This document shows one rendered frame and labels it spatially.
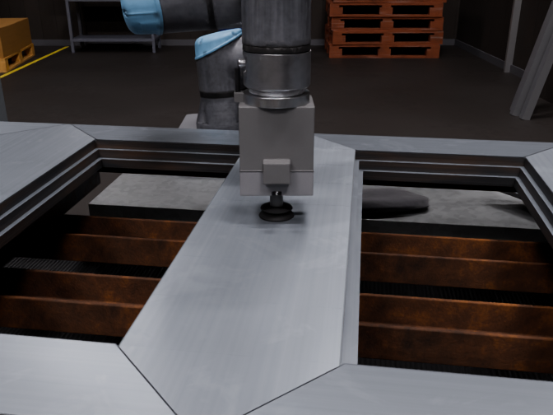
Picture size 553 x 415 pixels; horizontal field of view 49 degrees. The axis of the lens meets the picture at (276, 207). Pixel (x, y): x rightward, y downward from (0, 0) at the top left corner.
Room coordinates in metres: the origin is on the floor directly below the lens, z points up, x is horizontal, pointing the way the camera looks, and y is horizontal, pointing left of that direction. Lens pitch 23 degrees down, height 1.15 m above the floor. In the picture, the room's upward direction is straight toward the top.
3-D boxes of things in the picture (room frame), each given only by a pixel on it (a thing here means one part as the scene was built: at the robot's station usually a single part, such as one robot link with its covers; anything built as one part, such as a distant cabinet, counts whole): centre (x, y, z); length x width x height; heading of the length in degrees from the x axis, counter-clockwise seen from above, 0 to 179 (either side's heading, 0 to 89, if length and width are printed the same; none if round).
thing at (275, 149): (0.67, 0.00, 0.96); 0.10 x 0.09 x 0.16; 0
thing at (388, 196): (1.13, -0.21, 0.70); 0.20 x 0.10 x 0.03; 98
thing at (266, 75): (0.68, 0.00, 1.03); 0.08 x 0.08 x 0.05
